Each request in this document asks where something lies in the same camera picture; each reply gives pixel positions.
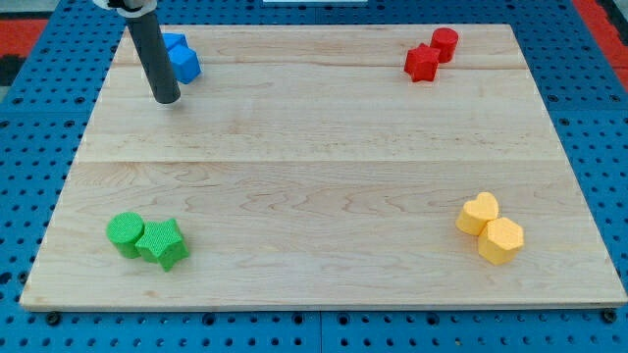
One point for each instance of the yellow heart block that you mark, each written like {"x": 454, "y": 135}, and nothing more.
{"x": 476, "y": 213}

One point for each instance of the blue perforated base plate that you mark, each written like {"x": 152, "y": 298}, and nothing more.
{"x": 55, "y": 55}

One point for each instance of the yellow hexagon block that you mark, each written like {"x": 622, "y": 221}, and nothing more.
{"x": 500, "y": 241}

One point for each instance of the green cylinder block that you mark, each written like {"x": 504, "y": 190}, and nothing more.
{"x": 124, "y": 231}

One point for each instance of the red star block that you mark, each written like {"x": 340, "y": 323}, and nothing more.
{"x": 422, "y": 62}

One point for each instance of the blue block behind rod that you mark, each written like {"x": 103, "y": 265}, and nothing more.
{"x": 172, "y": 40}

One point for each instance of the red cylinder block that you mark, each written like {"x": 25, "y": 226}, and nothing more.
{"x": 444, "y": 39}

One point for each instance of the blue cube block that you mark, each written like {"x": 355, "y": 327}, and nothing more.
{"x": 185, "y": 63}

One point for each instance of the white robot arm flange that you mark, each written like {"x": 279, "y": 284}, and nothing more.
{"x": 128, "y": 8}

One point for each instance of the green star block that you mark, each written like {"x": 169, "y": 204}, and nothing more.
{"x": 162, "y": 243}

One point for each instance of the light wooden board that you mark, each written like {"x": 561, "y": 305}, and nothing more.
{"x": 306, "y": 171}

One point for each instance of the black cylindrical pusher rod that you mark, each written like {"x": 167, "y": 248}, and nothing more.
{"x": 147, "y": 38}

